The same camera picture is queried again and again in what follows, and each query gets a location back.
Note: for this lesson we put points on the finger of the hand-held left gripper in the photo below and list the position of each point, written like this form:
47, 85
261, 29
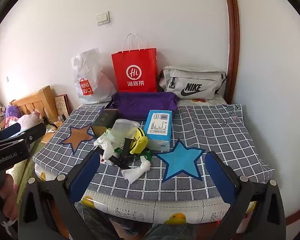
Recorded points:
31, 135
7, 131

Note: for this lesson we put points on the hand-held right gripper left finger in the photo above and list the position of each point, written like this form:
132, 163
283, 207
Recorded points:
86, 173

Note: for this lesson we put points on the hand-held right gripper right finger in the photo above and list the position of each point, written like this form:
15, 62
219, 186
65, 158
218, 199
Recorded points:
218, 177

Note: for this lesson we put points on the light green wipes pack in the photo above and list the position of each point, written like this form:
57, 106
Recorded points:
107, 133

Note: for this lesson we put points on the clear plastic bag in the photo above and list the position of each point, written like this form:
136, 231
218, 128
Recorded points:
123, 130

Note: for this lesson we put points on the yellow pouch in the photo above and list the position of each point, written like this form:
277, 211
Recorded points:
140, 141

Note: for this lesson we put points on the green foil packet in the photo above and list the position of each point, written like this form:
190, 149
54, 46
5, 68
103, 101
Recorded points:
146, 153

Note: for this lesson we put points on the person's left hand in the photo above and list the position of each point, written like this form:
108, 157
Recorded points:
8, 197

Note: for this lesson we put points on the pink white pillow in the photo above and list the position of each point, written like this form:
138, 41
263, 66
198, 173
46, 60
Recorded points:
27, 120

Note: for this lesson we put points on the purple plush toy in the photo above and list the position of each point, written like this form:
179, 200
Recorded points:
13, 111

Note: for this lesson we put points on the wooden headboard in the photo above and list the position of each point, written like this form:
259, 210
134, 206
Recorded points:
40, 100

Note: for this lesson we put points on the framed picture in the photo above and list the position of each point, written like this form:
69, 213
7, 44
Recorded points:
62, 106

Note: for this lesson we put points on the grey plaid star blanket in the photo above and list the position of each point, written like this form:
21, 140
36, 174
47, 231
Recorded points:
215, 130

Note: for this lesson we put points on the dark box with gold end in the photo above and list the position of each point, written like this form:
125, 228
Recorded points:
105, 122

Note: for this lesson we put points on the blue tissue pack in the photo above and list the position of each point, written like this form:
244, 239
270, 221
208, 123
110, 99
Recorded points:
158, 130

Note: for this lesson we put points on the white plastic bag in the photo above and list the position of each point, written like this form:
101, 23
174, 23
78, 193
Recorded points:
90, 75

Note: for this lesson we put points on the purple cloth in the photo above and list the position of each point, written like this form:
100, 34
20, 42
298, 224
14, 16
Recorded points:
142, 102

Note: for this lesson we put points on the grey waist bag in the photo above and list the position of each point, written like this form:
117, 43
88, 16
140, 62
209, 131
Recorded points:
190, 80

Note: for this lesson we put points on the red paper bag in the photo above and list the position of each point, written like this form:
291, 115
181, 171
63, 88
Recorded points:
135, 65

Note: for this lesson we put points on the brown wooden post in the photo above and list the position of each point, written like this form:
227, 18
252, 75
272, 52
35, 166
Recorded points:
233, 42

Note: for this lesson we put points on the wall switch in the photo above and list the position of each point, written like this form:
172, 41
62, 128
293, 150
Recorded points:
103, 18

